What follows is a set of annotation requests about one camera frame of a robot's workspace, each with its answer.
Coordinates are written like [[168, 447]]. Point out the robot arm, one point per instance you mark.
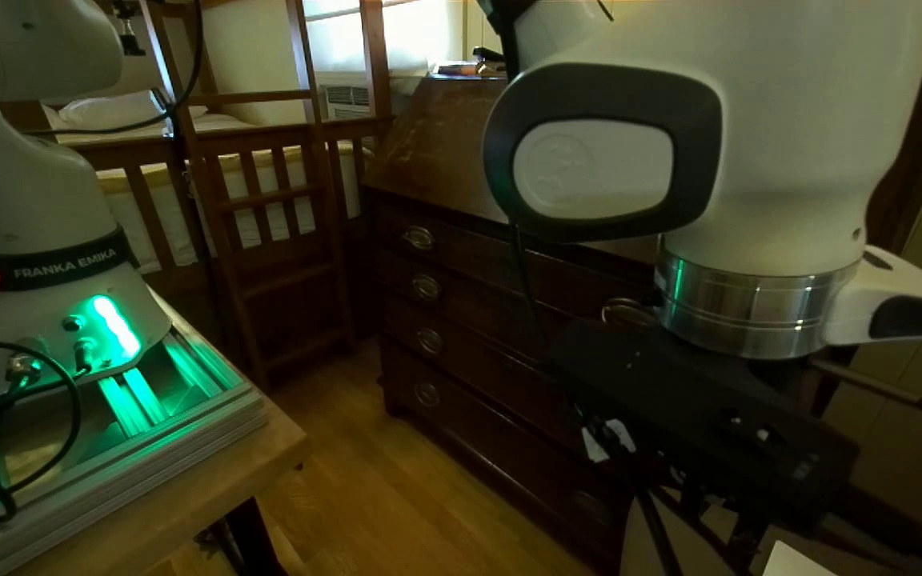
[[789, 144]]

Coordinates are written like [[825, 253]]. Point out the dark wooden dresser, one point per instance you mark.
[[477, 336]]

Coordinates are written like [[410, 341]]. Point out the wooden bunk bed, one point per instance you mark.
[[269, 200]]

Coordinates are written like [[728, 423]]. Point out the window air conditioner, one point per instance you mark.
[[346, 100]]

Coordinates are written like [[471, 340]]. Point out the window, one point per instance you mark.
[[413, 32]]

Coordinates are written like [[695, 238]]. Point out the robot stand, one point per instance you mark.
[[189, 488]]

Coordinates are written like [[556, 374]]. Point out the white pillow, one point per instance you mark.
[[121, 110]]

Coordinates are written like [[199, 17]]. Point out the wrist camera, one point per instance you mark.
[[709, 408]]

